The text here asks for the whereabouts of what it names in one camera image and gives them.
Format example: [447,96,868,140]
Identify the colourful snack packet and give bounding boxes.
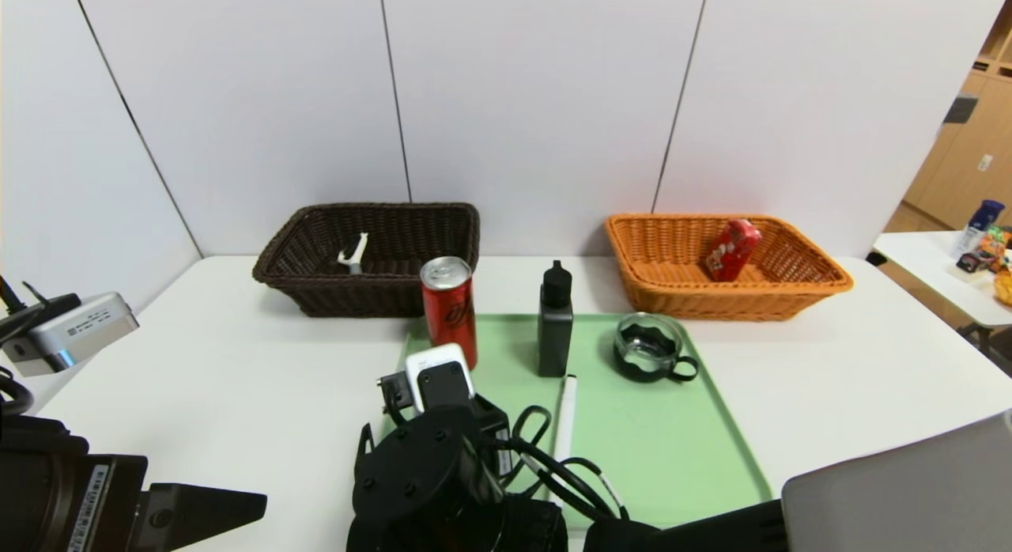
[976,226,1012,260]

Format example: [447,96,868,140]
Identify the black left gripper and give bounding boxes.
[0,454,267,552]

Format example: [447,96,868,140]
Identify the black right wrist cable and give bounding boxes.
[482,404,633,529]

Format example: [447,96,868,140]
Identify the dark brown wicker basket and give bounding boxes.
[253,202,481,319]

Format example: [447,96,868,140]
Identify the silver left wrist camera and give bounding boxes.
[0,293,141,377]

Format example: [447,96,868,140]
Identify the white peeler grey handle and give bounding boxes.
[336,233,369,274]

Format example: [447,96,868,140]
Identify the clear bottle blue cap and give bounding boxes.
[951,200,1005,260]

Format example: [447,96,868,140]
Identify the white marker black cap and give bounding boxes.
[553,374,577,463]

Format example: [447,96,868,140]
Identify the black squeeze bottle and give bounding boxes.
[538,260,574,378]

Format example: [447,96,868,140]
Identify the red soda can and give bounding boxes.
[419,256,478,371]

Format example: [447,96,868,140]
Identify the glass cup black holder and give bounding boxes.
[614,312,700,384]

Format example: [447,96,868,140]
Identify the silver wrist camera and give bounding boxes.
[0,293,141,377]
[405,342,478,414]

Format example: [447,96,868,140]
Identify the orange wicker basket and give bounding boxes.
[605,213,853,322]

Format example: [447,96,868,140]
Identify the light green plastic tray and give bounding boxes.
[379,313,772,529]

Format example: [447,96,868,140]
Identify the red cartoon milk carton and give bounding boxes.
[704,218,763,282]

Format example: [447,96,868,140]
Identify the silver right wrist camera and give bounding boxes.
[405,342,478,414]

